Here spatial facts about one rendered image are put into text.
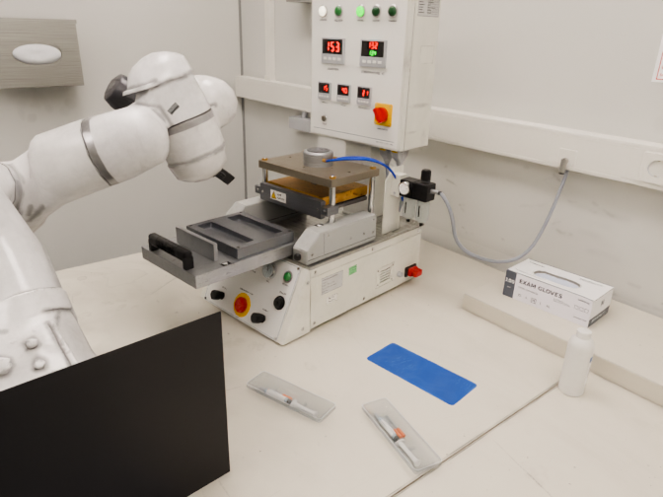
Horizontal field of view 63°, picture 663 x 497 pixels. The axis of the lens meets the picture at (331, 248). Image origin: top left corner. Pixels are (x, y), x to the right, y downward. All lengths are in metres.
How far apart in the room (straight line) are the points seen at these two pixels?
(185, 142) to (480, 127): 1.01
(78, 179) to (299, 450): 0.58
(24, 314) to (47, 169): 0.21
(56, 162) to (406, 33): 0.85
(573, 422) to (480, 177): 0.87
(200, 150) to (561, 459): 0.82
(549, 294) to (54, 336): 1.09
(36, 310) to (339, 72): 0.99
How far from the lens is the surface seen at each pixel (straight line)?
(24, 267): 0.88
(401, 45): 1.38
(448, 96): 1.83
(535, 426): 1.14
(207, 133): 0.93
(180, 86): 0.92
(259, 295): 1.33
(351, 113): 1.49
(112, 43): 2.61
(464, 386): 1.20
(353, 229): 1.33
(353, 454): 1.01
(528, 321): 1.40
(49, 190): 0.91
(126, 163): 0.87
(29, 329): 0.84
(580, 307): 1.42
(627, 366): 1.32
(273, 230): 1.30
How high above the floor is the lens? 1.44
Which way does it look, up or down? 22 degrees down
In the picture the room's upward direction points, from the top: 2 degrees clockwise
